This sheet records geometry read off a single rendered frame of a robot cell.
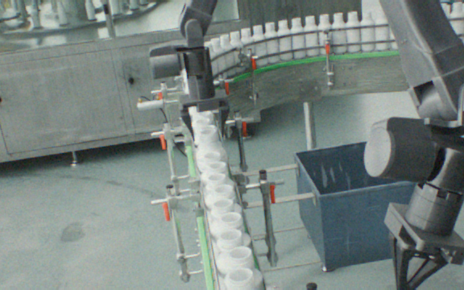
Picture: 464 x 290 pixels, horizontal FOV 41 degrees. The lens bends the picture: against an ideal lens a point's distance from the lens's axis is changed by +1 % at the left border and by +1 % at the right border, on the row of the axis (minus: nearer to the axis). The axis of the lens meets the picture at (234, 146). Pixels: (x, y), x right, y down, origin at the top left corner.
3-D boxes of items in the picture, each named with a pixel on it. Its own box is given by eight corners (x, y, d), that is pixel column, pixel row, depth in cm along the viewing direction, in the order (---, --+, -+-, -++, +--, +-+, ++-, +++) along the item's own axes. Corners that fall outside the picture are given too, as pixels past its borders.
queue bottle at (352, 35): (356, 48, 273) (354, 10, 267) (364, 50, 268) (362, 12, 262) (344, 51, 271) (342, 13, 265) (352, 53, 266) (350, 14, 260)
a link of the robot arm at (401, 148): (493, 81, 71) (445, 97, 79) (403, 64, 68) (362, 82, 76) (490, 186, 69) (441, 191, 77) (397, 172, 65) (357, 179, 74)
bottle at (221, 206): (250, 287, 114) (240, 208, 108) (218, 292, 114) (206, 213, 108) (248, 269, 120) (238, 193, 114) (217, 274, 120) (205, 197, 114)
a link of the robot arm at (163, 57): (200, 18, 124) (198, 12, 132) (143, 26, 123) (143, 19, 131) (209, 76, 128) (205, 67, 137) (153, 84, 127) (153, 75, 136)
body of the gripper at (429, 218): (415, 254, 71) (437, 196, 69) (383, 214, 80) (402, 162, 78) (466, 263, 72) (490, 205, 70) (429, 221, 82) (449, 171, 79)
